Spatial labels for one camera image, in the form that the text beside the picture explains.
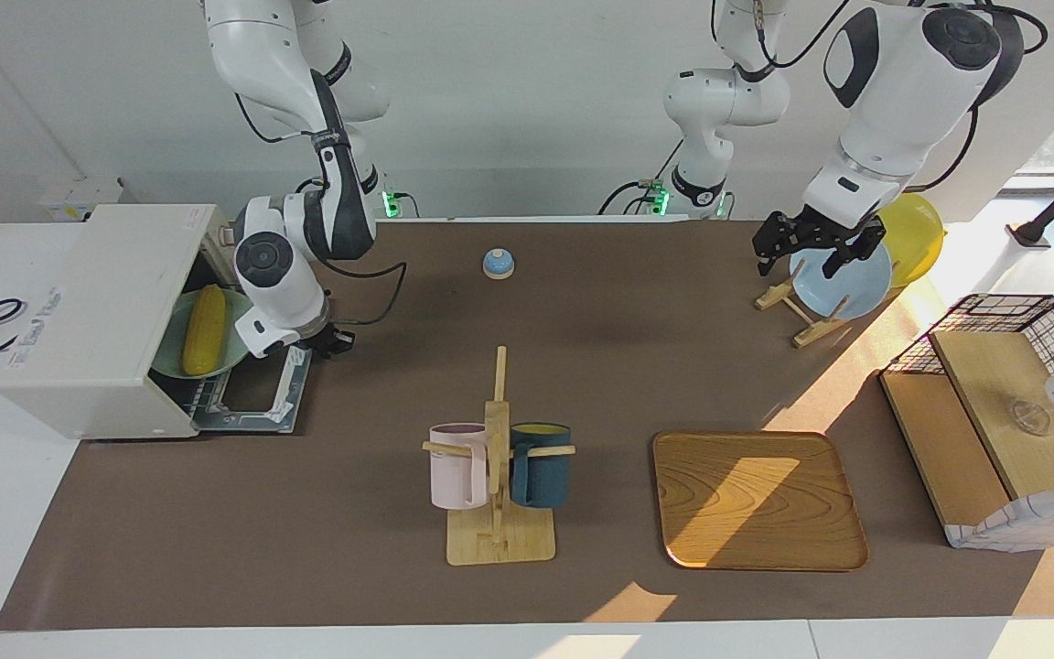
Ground yellow plate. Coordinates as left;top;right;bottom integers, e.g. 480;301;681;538
877;192;947;288

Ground yellow corn cob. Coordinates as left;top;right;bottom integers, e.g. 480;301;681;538
181;285;227;376

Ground light wooden board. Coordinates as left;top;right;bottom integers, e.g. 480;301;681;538
930;329;1054;500

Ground light teal plate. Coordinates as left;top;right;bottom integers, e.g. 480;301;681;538
150;288;255;379

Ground small clear glass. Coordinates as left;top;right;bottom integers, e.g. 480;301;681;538
1012;400;1052;436

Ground pink mug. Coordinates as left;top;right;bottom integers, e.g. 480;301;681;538
429;423;489;511

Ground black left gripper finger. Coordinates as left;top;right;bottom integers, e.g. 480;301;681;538
823;226;887;280
752;212;796;275

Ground brown wooden board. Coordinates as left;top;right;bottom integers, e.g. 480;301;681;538
881;371;1013;532

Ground glass oven door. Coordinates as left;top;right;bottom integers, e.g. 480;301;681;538
193;343;316;435

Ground black wire basket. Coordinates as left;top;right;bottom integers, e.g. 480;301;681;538
881;294;1054;459

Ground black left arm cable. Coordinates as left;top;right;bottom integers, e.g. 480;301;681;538
715;0;1049;191

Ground dark blue mug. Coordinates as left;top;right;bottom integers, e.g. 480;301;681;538
509;422;573;510

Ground wooden plate rack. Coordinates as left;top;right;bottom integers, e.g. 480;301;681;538
756;275;857;349

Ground brown table mat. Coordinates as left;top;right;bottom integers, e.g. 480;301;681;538
0;218;1054;632

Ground light blue plate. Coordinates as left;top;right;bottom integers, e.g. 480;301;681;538
789;236;894;320

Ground white toaster oven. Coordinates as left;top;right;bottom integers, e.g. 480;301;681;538
0;203;253;441

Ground wooden mug rack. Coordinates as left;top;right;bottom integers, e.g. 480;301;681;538
423;346;576;566

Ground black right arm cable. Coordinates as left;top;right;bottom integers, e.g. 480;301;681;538
234;87;409;327

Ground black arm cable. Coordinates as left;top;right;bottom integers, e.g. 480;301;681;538
715;0;1049;191
234;87;409;327

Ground white grid cloth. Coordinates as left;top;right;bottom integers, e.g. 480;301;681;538
943;483;1054;553

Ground white socket box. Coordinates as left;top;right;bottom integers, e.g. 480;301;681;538
39;178;125;222

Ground metal oven rack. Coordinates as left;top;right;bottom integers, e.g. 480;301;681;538
161;371;237;424

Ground square wooden tray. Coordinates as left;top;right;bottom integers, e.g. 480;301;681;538
652;430;869;572

